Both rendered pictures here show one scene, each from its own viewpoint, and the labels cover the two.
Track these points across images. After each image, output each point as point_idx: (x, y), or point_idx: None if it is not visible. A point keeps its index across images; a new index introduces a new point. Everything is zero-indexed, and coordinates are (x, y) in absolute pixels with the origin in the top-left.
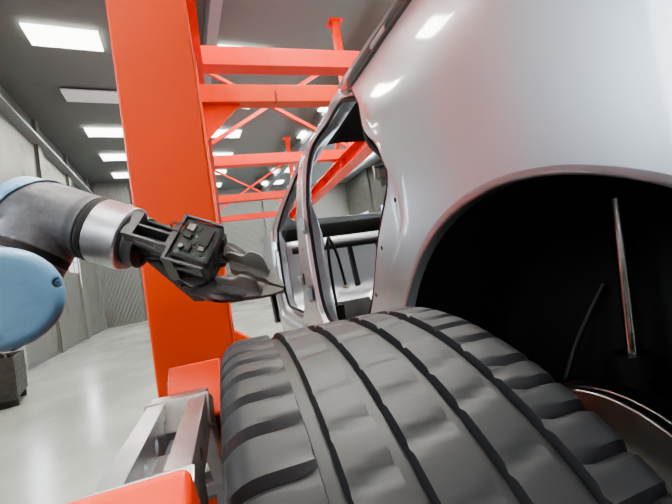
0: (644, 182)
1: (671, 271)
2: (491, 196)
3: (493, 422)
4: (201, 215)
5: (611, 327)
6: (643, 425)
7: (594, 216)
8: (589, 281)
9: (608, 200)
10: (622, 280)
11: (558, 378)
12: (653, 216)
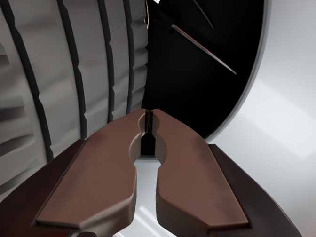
0: (236, 81)
1: (201, 58)
2: (233, 105)
3: None
4: None
5: (195, 11)
6: None
7: (246, 50)
8: (221, 18)
9: (245, 63)
10: (202, 49)
11: None
12: (224, 70)
